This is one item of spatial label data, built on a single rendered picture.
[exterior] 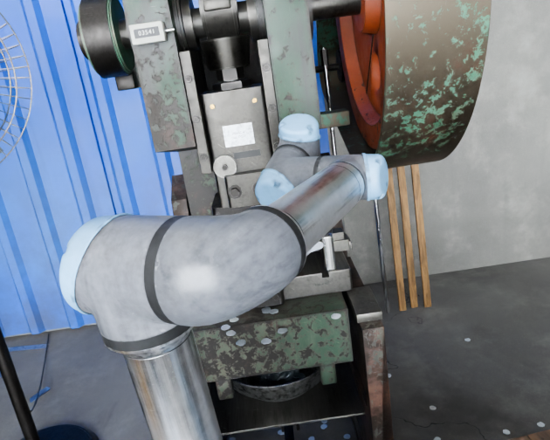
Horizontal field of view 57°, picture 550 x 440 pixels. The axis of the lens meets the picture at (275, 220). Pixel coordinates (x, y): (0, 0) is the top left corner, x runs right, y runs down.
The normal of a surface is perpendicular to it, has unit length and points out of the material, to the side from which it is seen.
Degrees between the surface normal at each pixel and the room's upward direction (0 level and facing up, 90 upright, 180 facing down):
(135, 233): 29
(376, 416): 90
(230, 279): 82
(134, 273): 69
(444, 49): 110
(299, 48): 90
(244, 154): 90
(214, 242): 44
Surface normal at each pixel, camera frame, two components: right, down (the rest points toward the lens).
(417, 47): 0.08, 0.56
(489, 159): 0.04, 0.31
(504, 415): -0.15, -0.94
